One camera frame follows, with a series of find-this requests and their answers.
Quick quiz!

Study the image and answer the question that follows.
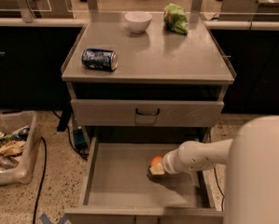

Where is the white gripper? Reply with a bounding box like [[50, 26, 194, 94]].
[[149, 144, 195, 175]]

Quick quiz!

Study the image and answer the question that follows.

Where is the orange fruit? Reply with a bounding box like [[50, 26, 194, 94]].
[[150, 156, 162, 166]]

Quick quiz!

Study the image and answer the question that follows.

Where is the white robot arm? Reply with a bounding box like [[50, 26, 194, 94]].
[[149, 116, 279, 224]]

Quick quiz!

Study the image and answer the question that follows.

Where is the open middle drawer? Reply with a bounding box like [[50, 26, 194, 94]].
[[65, 138, 223, 224]]

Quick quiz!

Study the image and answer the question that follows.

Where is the grey drawer cabinet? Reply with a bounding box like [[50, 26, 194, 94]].
[[63, 12, 235, 143]]

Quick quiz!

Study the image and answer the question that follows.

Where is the closed top drawer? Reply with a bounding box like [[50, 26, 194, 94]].
[[71, 99, 224, 127]]

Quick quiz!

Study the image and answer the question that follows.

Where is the blue power adapter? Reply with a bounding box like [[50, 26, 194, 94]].
[[73, 129, 87, 150]]

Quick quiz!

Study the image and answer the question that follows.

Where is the blue soda can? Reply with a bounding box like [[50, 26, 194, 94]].
[[81, 49, 118, 72]]

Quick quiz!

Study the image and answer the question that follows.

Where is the clear plastic trash bin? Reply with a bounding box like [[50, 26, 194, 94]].
[[0, 111, 41, 186]]

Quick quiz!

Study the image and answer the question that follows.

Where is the white bowl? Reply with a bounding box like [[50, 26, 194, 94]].
[[125, 11, 152, 34]]

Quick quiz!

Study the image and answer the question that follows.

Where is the green chip bag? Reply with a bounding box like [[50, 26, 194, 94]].
[[163, 3, 188, 35]]

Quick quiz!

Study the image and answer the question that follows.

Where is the black cable right floor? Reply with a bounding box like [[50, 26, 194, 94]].
[[213, 166, 226, 212]]

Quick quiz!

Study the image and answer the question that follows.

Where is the black cable floor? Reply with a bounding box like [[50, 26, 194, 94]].
[[213, 166, 226, 212], [31, 136, 48, 224]]

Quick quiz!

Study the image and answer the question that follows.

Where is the black cable left floor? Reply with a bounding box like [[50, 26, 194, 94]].
[[31, 136, 48, 224]]

